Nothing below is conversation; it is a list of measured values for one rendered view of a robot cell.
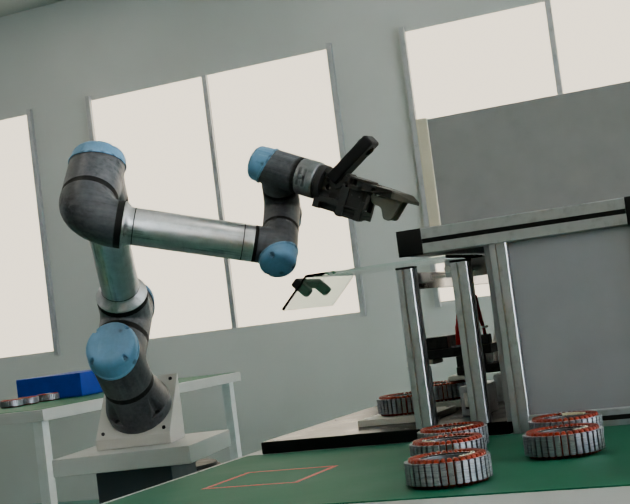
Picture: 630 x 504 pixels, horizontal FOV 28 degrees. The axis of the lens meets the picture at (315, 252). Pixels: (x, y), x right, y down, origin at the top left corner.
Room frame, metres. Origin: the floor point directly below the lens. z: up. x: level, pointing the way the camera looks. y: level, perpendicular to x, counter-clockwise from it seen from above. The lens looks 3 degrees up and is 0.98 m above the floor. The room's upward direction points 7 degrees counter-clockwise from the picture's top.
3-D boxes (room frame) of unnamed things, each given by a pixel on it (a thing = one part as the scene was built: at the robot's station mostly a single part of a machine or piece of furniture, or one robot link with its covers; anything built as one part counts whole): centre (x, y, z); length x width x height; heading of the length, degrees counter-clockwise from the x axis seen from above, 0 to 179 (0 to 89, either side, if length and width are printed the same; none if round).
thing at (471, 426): (2.00, -0.18, 0.77); 0.11 x 0.11 x 0.04
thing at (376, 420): (2.42, -0.14, 0.78); 0.15 x 0.15 x 0.01; 67
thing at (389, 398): (2.42, -0.14, 0.80); 0.11 x 0.11 x 0.04
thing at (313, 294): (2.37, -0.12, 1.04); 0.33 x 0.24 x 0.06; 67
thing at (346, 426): (2.53, -0.20, 0.76); 0.64 x 0.47 x 0.02; 157
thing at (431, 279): (2.49, -0.28, 1.03); 0.62 x 0.01 x 0.03; 157
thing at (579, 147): (2.39, -0.48, 1.22); 0.44 x 0.39 x 0.20; 157
